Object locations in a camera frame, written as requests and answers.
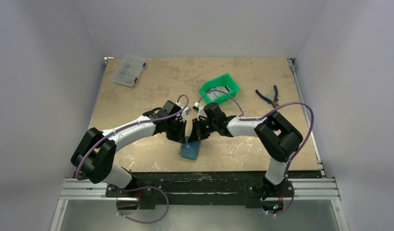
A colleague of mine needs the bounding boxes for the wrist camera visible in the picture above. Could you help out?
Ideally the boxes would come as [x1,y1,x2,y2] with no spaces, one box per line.
[192,102,207,120]
[182,106,193,116]

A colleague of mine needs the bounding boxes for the green plastic bin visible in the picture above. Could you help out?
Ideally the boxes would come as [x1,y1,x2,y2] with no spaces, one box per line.
[198,73,240,104]

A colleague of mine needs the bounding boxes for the clear plastic organizer box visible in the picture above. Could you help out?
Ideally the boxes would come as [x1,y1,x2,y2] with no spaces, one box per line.
[111,55,146,88]

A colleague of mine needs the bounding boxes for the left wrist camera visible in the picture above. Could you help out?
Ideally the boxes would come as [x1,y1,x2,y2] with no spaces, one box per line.
[182,106,193,116]

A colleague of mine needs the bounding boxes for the blue card holder wallet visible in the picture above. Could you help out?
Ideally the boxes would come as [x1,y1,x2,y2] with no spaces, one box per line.
[180,136,201,160]

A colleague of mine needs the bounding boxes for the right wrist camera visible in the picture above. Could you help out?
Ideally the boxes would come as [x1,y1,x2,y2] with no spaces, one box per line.
[192,102,207,120]

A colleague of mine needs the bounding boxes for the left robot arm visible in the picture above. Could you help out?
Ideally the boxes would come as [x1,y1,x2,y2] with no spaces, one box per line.
[71,101,191,197]

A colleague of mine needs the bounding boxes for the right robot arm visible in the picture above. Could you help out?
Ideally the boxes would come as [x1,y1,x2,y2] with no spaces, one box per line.
[188,102,303,196]

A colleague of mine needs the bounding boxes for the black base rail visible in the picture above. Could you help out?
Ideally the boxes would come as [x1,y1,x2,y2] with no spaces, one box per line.
[72,170,322,210]

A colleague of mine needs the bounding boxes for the aluminium frame rail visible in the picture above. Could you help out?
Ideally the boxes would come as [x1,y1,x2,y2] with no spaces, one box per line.
[60,162,340,200]

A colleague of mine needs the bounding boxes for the blue handled pliers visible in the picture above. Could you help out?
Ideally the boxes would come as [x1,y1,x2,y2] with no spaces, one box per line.
[255,85,280,108]

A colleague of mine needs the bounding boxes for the stack of credit cards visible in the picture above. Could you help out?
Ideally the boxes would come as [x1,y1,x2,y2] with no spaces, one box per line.
[208,86,231,98]

